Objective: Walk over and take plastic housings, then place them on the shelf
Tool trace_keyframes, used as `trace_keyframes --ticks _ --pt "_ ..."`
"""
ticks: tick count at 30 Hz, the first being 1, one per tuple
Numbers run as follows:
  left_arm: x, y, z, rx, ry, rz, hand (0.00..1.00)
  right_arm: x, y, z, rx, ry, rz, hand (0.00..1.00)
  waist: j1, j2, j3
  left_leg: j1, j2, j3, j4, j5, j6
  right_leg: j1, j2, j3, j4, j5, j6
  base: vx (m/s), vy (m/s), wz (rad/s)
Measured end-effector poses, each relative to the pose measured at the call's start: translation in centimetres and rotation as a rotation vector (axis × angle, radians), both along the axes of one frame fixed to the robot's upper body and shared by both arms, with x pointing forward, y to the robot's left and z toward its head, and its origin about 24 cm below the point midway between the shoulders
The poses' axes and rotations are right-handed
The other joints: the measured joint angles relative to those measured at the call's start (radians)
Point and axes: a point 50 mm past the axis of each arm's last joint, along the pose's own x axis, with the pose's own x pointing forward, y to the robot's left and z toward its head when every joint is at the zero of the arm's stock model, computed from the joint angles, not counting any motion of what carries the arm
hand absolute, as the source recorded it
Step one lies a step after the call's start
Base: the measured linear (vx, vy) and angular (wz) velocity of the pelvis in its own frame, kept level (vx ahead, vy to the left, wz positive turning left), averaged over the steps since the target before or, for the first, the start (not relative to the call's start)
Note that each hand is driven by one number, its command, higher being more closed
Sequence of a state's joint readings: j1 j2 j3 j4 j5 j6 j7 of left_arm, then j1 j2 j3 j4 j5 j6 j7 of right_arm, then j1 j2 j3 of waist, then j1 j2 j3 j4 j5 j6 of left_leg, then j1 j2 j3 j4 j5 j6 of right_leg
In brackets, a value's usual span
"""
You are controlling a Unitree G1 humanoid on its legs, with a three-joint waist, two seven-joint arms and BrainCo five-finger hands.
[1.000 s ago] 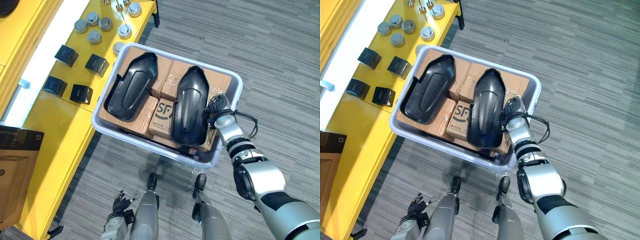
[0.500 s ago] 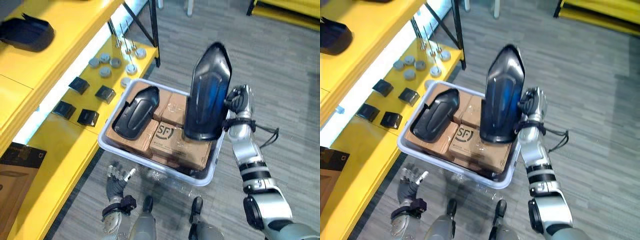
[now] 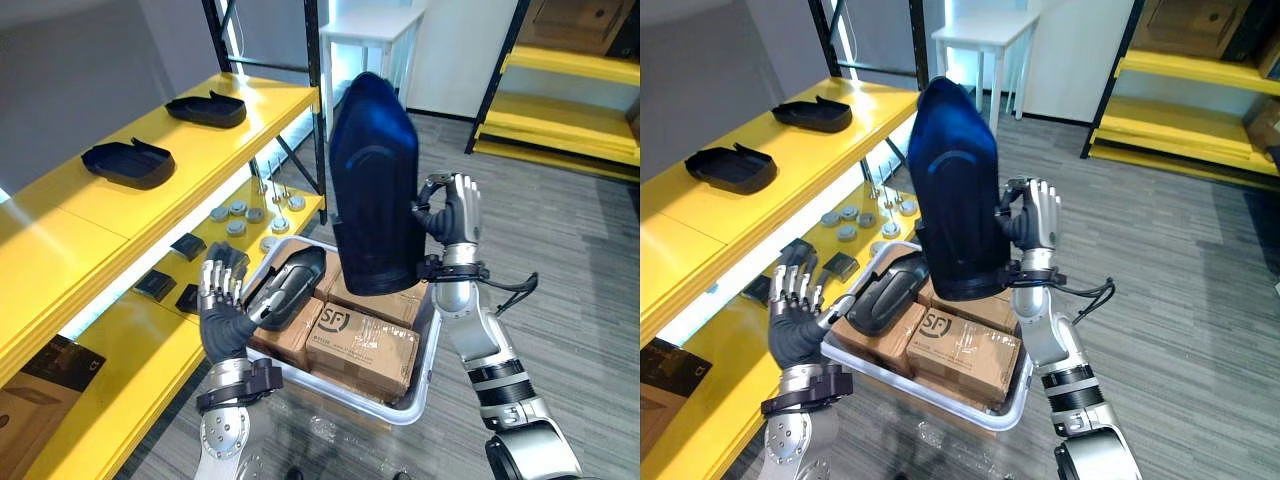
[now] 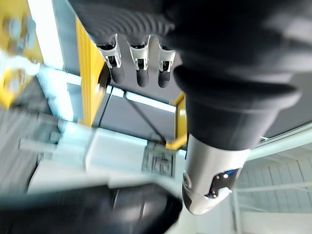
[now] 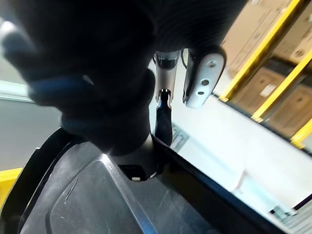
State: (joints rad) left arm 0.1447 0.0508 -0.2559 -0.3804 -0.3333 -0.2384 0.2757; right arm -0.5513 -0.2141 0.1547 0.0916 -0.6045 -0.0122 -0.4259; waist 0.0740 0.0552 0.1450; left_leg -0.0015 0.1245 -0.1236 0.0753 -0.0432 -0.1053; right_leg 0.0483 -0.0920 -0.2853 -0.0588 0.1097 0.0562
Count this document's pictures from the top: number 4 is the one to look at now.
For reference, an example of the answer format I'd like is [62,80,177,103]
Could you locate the white printed label card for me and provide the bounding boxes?
[141,143,176,180]

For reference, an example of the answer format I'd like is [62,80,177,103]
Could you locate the grey shelf board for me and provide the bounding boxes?
[97,84,187,147]

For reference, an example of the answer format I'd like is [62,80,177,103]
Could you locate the white plastic box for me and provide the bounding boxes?
[84,128,152,176]

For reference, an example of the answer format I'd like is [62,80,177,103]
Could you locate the white ceiling beam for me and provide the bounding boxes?
[243,135,312,162]

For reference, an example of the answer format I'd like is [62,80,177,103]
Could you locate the yellow metal shelf rack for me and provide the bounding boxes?
[0,0,189,150]

